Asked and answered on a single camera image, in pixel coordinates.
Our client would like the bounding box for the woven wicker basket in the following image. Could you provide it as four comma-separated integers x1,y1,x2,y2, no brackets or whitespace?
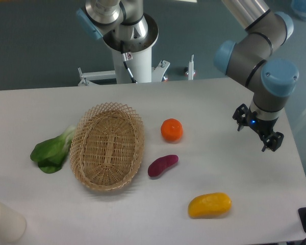
70,102,145,191

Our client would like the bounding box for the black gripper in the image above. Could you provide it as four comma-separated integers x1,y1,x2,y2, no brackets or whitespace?
233,101,284,152

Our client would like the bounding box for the purple sweet potato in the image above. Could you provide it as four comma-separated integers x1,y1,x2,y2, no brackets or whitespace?
147,154,179,178

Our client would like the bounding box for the yellow mango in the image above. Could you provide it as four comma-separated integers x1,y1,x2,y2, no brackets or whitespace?
188,192,232,218

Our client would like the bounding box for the orange tangerine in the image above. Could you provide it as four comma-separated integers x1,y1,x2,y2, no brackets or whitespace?
160,118,183,142

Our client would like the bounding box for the cream white cylinder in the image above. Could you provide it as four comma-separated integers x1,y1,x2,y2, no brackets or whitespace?
0,202,27,243

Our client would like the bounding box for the green bok choy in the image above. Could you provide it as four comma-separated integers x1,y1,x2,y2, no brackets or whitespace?
30,126,76,174

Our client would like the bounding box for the black pedestal cable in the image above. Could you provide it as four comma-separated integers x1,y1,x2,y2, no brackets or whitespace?
120,40,138,84

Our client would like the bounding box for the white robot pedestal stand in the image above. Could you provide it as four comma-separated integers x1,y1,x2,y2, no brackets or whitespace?
78,14,170,86

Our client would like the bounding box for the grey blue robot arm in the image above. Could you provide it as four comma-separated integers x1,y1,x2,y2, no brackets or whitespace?
76,1,299,151

